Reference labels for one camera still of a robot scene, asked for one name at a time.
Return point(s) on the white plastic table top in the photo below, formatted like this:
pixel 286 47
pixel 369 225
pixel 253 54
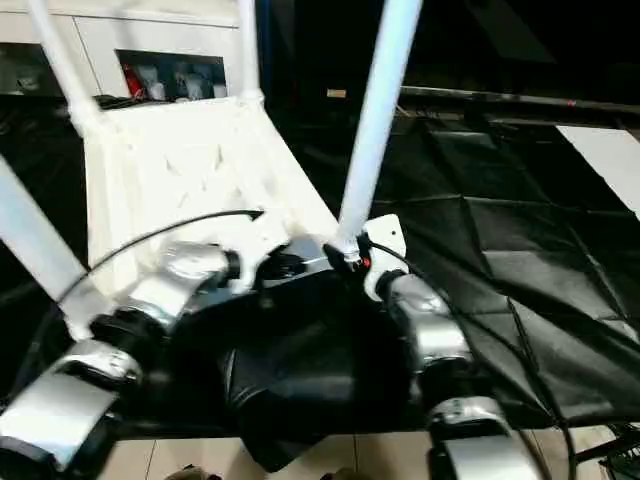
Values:
pixel 175 150

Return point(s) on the white plastic table leg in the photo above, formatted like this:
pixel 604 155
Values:
pixel 375 100
pixel 248 50
pixel 60 60
pixel 35 225

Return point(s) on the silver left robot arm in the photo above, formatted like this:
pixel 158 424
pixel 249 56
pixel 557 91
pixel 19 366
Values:
pixel 190 260

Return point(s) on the black mat cover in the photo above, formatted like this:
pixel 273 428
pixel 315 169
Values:
pixel 500 225

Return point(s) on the small brass fitting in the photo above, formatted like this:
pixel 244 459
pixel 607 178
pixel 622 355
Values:
pixel 337 93

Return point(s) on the white cup behind glass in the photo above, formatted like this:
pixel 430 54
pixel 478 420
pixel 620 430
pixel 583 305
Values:
pixel 218 91

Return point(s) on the long black rod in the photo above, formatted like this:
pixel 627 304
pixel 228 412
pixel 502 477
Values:
pixel 525 100

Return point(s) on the red item behind glass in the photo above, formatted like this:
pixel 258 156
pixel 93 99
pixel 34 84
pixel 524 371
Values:
pixel 132 82

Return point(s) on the white flat board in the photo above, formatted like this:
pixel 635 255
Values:
pixel 605 160

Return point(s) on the white cabinet with glass doors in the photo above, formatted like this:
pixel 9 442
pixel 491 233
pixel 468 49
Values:
pixel 100 30

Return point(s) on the black floor stand base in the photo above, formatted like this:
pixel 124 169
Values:
pixel 600 449

